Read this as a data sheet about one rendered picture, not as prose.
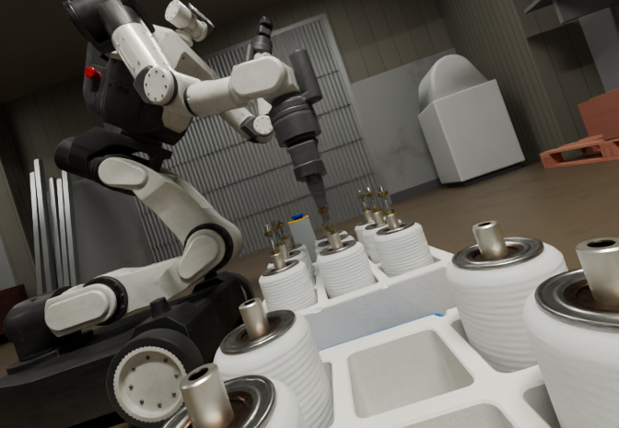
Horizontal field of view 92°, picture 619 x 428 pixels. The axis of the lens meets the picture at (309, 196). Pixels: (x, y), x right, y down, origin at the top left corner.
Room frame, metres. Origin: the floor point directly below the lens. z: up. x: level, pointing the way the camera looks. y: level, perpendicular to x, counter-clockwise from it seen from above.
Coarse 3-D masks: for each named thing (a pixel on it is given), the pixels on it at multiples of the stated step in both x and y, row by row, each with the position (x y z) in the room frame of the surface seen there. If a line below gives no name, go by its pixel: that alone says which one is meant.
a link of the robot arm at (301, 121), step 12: (288, 120) 0.54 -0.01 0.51; (300, 120) 0.54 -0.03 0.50; (312, 120) 0.55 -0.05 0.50; (276, 132) 0.56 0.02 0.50; (288, 132) 0.54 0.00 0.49; (300, 132) 0.54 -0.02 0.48; (312, 132) 0.56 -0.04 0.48; (288, 144) 0.56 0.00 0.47; (300, 144) 0.54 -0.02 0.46; (312, 144) 0.54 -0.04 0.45; (300, 156) 0.54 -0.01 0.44; (312, 156) 0.54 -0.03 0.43; (300, 168) 0.52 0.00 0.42; (312, 168) 0.52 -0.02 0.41; (324, 168) 0.54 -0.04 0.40; (300, 180) 0.57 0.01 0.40
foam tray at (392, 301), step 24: (312, 264) 0.87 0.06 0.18; (432, 264) 0.53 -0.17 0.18; (384, 288) 0.51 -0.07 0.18; (408, 288) 0.51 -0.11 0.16; (432, 288) 0.51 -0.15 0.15; (312, 312) 0.51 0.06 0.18; (336, 312) 0.51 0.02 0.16; (360, 312) 0.51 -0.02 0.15; (384, 312) 0.51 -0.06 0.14; (408, 312) 0.51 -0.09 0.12; (432, 312) 0.51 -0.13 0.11; (336, 336) 0.51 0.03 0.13; (360, 336) 0.51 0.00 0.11
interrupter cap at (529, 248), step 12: (516, 240) 0.29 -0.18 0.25; (528, 240) 0.28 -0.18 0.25; (468, 252) 0.30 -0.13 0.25; (480, 252) 0.30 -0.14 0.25; (516, 252) 0.27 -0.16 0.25; (528, 252) 0.25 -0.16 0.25; (540, 252) 0.25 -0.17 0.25; (456, 264) 0.28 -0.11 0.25; (468, 264) 0.27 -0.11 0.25; (480, 264) 0.26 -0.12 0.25; (492, 264) 0.25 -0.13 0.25; (504, 264) 0.25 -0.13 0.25; (516, 264) 0.24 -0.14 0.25
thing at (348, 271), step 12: (348, 252) 0.54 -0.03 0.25; (360, 252) 0.55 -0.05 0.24; (324, 264) 0.55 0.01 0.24; (336, 264) 0.54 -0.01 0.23; (348, 264) 0.54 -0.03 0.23; (360, 264) 0.54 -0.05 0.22; (324, 276) 0.56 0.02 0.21; (336, 276) 0.54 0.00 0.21; (348, 276) 0.54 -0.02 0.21; (360, 276) 0.54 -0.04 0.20; (372, 276) 0.56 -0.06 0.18; (336, 288) 0.54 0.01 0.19; (348, 288) 0.54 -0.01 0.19; (360, 288) 0.54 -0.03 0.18
